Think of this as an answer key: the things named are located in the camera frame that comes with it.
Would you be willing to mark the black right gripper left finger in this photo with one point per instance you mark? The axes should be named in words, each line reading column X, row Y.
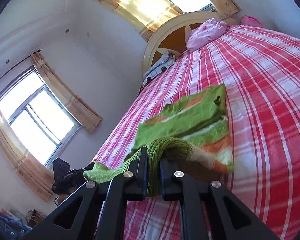
column 96, row 211

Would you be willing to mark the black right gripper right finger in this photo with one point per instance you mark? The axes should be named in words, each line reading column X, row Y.
column 208, row 210

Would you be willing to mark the green orange striped knit sweater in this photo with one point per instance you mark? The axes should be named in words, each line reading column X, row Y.
column 193, row 129

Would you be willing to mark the person's left hand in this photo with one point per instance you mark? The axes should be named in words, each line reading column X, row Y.
column 62, row 197

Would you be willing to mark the yellow lower side curtain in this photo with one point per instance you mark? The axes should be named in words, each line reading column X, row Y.
column 34, row 174

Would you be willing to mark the yellow side window curtain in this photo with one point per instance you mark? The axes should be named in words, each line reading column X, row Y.
column 83, row 113

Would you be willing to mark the clutter pile on floor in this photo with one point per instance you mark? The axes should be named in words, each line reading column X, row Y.
column 13, row 229

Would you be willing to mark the red white plaid bedsheet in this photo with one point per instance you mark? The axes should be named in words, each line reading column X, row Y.
column 261, row 71

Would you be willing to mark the grey patterned folded blanket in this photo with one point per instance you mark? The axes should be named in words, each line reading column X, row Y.
column 166, row 61

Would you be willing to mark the cream wooden headboard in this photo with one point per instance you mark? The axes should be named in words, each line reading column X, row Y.
column 171, row 36

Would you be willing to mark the pink pillow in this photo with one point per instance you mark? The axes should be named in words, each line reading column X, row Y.
column 207, row 32

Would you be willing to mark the yellow curtain behind headboard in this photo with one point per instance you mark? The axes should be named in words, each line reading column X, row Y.
column 145, row 16

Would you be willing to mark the pink cloth beside bed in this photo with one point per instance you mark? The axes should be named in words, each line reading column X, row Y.
column 251, row 21

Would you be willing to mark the side window frame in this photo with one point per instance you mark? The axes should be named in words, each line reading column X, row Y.
column 36, row 116

